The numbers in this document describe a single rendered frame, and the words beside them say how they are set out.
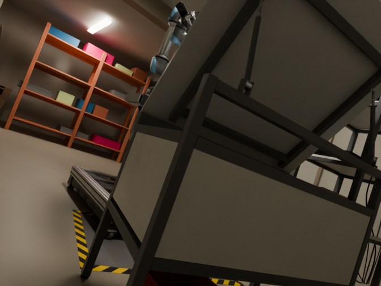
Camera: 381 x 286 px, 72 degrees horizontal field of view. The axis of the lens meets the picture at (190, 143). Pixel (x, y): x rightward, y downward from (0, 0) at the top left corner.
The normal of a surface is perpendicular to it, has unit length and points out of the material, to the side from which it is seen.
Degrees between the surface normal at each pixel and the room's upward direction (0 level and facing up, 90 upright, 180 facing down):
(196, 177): 90
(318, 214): 90
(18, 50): 90
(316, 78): 127
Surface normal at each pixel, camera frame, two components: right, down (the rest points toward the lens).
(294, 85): 0.15, 0.65
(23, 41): 0.59, 0.17
